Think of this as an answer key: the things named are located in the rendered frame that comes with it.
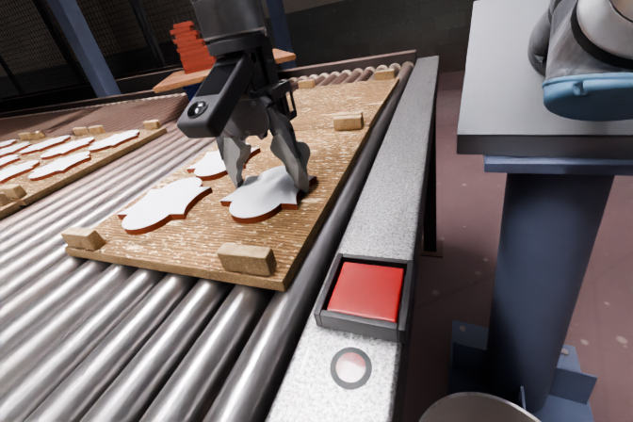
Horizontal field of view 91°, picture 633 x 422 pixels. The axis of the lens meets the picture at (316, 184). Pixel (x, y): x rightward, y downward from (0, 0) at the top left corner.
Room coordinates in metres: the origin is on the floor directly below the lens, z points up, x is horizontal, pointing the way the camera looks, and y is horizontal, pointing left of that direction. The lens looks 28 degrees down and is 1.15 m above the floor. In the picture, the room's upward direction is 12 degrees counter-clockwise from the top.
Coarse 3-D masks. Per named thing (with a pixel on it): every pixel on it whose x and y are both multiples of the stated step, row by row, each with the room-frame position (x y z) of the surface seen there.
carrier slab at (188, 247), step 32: (192, 160) 0.62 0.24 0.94; (256, 160) 0.54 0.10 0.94; (320, 160) 0.48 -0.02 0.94; (352, 160) 0.46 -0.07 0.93; (224, 192) 0.44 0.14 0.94; (320, 192) 0.37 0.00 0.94; (192, 224) 0.36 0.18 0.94; (224, 224) 0.34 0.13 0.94; (256, 224) 0.33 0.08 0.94; (288, 224) 0.31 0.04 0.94; (320, 224) 0.31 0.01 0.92; (96, 256) 0.35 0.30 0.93; (128, 256) 0.32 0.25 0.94; (160, 256) 0.30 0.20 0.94; (192, 256) 0.29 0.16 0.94; (288, 256) 0.25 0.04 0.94
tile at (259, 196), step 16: (256, 176) 0.44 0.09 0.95; (272, 176) 0.43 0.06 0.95; (288, 176) 0.42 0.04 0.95; (240, 192) 0.40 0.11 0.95; (256, 192) 0.39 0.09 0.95; (272, 192) 0.38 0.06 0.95; (288, 192) 0.37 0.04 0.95; (240, 208) 0.36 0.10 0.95; (256, 208) 0.35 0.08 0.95; (272, 208) 0.34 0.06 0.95; (288, 208) 0.34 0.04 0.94
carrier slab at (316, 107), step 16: (384, 80) 0.95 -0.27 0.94; (288, 96) 1.03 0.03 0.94; (304, 96) 0.98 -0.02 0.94; (320, 96) 0.93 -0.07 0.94; (336, 96) 0.89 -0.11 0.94; (352, 96) 0.85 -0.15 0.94; (368, 96) 0.81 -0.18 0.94; (384, 96) 0.78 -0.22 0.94; (304, 112) 0.79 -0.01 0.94; (320, 112) 0.76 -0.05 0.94; (336, 112) 0.73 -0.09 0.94; (368, 112) 0.68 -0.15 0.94; (304, 128) 0.66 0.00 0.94; (320, 128) 0.64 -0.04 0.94
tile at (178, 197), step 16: (160, 192) 0.46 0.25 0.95; (176, 192) 0.45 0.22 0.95; (192, 192) 0.44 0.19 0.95; (208, 192) 0.44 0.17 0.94; (128, 208) 0.43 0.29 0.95; (144, 208) 0.42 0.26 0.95; (160, 208) 0.41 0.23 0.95; (176, 208) 0.40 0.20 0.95; (128, 224) 0.38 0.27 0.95; (144, 224) 0.37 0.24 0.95; (160, 224) 0.37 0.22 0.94
